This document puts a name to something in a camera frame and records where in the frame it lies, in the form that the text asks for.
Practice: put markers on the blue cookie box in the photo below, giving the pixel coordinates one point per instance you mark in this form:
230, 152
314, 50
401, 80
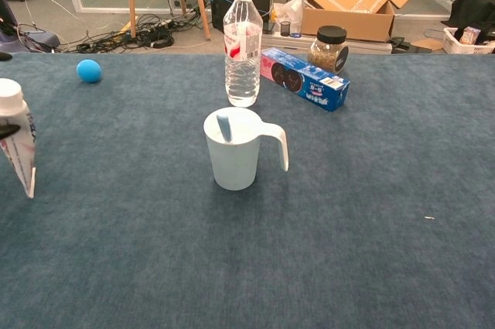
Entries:
309, 85

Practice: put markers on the black cloth covered object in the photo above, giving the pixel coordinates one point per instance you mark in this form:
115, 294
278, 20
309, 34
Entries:
475, 7

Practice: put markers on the blue grey chair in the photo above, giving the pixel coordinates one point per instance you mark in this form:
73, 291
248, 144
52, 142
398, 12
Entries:
42, 40

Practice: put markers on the floral toothpaste tube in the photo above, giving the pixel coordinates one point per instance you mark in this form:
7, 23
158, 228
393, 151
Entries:
19, 155

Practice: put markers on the open cardboard box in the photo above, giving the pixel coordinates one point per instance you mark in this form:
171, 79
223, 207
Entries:
348, 23

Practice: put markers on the blue ball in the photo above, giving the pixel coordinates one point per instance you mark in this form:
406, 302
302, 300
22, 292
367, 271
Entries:
89, 71

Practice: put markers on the blue carpet table cover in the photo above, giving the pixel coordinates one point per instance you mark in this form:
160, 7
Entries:
348, 228

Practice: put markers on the black mesh pen cup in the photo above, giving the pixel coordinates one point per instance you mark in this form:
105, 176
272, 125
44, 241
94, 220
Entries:
285, 29

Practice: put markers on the aluminium profile rail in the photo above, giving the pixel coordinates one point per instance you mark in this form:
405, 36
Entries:
367, 47

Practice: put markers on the light blue toothbrush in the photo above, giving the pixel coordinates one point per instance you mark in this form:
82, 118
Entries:
224, 127

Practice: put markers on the small snack box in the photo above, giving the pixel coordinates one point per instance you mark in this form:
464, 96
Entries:
470, 35

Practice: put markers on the white plastic basket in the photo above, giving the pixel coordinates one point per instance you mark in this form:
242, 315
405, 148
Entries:
452, 44

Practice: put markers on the clear plastic water bottle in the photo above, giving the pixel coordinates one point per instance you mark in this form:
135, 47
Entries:
243, 73

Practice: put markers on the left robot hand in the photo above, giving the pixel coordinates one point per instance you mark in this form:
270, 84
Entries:
8, 131

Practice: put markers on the black floor bracket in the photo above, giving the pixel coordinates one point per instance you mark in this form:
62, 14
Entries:
402, 44

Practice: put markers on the flat cardboard piece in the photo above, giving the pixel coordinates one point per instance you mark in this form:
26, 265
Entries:
427, 44

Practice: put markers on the white plastic bag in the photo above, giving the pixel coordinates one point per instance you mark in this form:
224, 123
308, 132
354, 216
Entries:
290, 9

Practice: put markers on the glass jar black lid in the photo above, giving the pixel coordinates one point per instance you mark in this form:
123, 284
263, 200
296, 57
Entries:
326, 54

